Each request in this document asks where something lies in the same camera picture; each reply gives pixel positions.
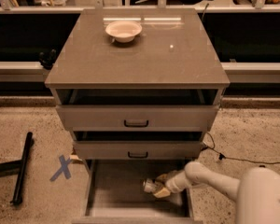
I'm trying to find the black cable on floor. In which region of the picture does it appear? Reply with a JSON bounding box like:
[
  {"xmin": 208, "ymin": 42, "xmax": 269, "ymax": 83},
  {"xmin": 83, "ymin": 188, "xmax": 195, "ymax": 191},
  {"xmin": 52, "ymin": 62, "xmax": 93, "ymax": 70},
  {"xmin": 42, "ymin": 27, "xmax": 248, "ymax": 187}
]
[{"xmin": 202, "ymin": 132, "xmax": 280, "ymax": 166}]

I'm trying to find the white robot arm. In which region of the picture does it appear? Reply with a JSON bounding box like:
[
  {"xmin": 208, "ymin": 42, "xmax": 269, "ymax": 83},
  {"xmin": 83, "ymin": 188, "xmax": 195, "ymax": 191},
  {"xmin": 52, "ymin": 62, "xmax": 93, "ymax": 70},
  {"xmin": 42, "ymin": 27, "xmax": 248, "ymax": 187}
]
[{"xmin": 153, "ymin": 161, "xmax": 280, "ymax": 224}]

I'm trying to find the white bowl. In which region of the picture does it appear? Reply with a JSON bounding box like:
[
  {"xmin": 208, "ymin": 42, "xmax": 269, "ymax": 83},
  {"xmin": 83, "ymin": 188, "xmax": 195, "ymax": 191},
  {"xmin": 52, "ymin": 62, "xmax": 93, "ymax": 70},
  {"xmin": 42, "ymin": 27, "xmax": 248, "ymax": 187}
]
[{"xmin": 105, "ymin": 21, "xmax": 142, "ymax": 43}]

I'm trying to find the silver green 7up can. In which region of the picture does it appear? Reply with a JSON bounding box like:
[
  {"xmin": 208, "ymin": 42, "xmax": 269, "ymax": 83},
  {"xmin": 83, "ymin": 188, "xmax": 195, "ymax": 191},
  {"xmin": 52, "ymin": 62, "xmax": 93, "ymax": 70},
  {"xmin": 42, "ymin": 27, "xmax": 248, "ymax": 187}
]
[{"xmin": 143, "ymin": 178, "xmax": 157, "ymax": 193}]

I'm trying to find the blue tape cross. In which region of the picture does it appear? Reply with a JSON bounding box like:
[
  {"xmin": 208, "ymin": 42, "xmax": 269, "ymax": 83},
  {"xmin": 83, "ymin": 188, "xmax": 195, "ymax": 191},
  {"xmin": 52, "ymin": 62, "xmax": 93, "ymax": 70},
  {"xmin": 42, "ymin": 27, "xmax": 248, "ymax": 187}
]
[{"xmin": 49, "ymin": 155, "xmax": 72, "ymax": 182}]

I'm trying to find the grey drawer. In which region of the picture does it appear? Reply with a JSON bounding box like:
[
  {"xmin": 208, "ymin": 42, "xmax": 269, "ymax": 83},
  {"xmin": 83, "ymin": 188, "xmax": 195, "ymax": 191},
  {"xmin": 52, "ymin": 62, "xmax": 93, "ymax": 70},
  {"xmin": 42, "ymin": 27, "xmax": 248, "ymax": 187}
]
[
  {"xmin": 55, "ymin": 89, "xmax": 220, "ymax": 133},
  {"xmin": 73, "ymin": 132, "xmax": 203, "ymax": 160},
  {"xmin": 72, "ymin": 160, "xmax": 202, "ymax": 224}
]

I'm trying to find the black clamp on rail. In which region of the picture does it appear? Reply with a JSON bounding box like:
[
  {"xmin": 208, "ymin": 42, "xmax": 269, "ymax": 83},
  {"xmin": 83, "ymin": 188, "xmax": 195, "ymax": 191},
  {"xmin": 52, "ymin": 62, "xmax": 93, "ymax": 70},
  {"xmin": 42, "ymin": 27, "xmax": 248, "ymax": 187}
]
[{"xmin": 39, "ymin": 49, "xmax": 57, "ymax": 70}]

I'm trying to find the bottom grey drawer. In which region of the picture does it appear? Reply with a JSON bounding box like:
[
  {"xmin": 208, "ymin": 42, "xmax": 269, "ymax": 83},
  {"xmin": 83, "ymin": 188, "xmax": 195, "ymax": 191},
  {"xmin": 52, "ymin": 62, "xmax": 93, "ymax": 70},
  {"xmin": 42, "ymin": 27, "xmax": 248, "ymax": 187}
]
[{"xmin": 72, "ymin": 160, "xmax": 202, "ymax": 224}]

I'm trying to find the black stand left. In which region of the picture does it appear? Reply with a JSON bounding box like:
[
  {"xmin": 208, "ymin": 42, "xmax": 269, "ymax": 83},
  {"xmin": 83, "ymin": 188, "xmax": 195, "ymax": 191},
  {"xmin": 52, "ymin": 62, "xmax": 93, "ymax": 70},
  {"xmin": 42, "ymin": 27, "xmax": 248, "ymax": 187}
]
[{"xmin": 0, "ymin": 132, "xmax": 34, "ymax": 206}]

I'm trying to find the top grey drawer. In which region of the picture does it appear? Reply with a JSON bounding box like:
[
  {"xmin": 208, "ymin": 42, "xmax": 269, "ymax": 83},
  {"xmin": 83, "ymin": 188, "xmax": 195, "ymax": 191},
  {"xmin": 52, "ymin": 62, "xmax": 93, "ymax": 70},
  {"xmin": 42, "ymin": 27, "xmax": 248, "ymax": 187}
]
[{"xmin": 55, "ymin": 89, "xmax": 220, "ymax": 133}]

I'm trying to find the grey drawer cabinet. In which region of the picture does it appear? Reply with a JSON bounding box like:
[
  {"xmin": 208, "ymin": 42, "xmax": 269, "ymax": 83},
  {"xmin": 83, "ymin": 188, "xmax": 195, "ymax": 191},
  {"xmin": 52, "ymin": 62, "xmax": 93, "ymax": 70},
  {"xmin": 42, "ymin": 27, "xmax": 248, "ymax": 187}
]
[{"xmin": 45, "ymin": 8, "xmax": 231, "ymax": 224}]

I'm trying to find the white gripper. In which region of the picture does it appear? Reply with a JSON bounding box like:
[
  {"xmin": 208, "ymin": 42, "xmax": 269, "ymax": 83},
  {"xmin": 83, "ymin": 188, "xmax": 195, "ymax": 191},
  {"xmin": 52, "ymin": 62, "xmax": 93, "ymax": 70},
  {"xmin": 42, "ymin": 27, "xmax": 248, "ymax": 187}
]
[{"xmin": 153, "ymin": 170, "xmax": 191, "ymax": 198}]

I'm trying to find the middle grey drawer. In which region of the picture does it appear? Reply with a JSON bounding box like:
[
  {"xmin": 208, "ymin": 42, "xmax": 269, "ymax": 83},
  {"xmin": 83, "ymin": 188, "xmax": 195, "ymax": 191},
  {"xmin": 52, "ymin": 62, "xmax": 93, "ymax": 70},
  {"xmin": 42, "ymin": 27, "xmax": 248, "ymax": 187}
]
[{"xmin": 73, "ymin": 132, "xmax": 203, "ymax": 160}]

